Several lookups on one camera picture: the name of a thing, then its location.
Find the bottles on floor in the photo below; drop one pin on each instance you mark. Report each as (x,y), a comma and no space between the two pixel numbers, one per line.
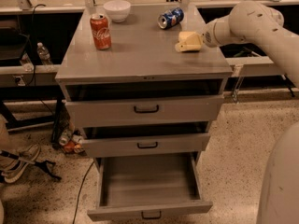
(71,142)

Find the grey top drawer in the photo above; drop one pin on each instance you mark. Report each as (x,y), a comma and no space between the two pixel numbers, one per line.
(144,111)

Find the blue soda can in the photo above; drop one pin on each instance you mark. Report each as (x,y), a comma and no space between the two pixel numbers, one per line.
(170,18)

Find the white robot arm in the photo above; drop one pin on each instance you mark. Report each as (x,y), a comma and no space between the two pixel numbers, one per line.
(253,22)

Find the grey middle drawer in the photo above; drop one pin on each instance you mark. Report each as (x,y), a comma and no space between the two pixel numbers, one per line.
(146,145)

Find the red cola can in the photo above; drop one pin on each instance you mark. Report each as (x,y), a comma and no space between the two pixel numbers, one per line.
(100,31)

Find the white bowl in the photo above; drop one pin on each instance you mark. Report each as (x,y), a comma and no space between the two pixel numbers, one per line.
(117,10)

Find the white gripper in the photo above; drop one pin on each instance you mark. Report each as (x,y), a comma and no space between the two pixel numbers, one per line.
(207,35)

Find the clear plastic water bottle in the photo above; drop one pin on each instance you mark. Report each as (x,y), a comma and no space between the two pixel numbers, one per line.
(44,54)

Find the grey drawer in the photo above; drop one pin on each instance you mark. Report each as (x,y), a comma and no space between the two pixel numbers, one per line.
(144,111)
(148,187)
(146,145)

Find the beige sneaker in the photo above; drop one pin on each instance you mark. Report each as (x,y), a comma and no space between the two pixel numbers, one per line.
(12,170)

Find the yellow sponge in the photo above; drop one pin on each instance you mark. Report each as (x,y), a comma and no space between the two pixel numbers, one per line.
(184,35)

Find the black tripod stand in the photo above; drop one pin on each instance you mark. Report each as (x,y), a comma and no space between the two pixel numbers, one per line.
(43,165)

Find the grey drawer cabinet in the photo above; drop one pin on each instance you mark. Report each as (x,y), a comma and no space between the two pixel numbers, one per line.
(142,63)

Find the grey bottom drawer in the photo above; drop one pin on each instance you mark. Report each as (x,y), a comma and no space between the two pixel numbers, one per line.
(148,187)

